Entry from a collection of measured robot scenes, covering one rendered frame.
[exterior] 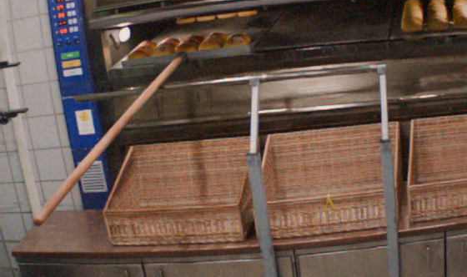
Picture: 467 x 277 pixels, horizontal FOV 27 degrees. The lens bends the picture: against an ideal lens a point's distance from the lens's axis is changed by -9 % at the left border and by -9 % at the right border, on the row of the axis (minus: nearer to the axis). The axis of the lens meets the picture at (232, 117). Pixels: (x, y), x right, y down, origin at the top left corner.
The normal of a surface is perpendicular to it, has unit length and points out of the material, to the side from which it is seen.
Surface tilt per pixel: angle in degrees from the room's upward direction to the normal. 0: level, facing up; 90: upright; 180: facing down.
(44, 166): 90
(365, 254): 91
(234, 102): 70
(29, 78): 90
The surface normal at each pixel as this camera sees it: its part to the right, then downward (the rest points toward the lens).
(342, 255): -0.19, 0.30
